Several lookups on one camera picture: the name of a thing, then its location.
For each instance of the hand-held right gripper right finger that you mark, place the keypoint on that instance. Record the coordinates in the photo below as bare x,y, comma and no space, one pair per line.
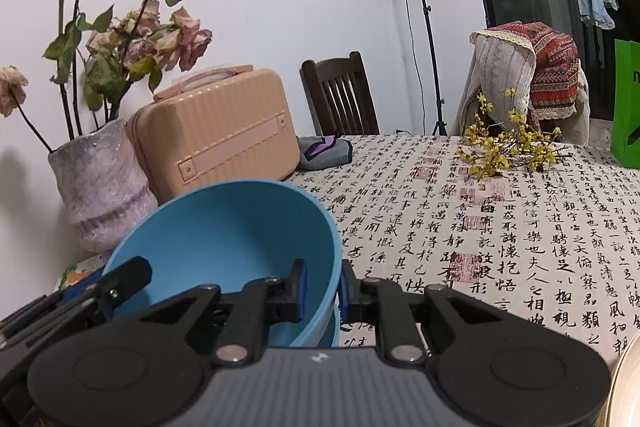
346,294

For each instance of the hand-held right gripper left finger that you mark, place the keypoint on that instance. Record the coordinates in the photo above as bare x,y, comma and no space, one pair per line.
300,292

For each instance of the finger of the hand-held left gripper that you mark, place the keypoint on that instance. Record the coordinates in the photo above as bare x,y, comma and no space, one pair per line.
127,277
82,287

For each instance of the cream round plate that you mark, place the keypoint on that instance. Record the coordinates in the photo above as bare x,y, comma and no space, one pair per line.
627,382

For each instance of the pink textured vase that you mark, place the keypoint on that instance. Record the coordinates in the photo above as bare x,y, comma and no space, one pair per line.
100,187

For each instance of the calligraphy printed tablecloth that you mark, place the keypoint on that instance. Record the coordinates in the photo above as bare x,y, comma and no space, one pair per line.
475,247

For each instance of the purple grey cloth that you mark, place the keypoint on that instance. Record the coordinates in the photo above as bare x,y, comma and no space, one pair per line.
322,154

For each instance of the pink hard suitcase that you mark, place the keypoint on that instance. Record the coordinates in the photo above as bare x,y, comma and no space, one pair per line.
215,127

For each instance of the dark wooden chair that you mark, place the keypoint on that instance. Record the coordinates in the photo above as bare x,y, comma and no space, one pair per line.
340,97

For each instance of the yellow flower branch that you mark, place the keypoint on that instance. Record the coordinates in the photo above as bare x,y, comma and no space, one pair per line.
500,152

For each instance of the dried pink rose bouquet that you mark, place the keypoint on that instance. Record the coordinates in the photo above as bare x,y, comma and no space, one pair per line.
145,37

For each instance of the grey white knitted cloth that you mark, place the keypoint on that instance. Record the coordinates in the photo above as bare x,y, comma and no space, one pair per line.
500,77

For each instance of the chair draped with blankets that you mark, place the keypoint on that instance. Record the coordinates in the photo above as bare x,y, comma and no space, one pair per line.
583,107

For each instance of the red patterned blanket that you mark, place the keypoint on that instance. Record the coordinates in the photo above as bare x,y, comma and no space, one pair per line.
552,72

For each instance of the green paper bag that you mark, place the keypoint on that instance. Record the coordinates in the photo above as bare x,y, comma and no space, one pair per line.
627,107

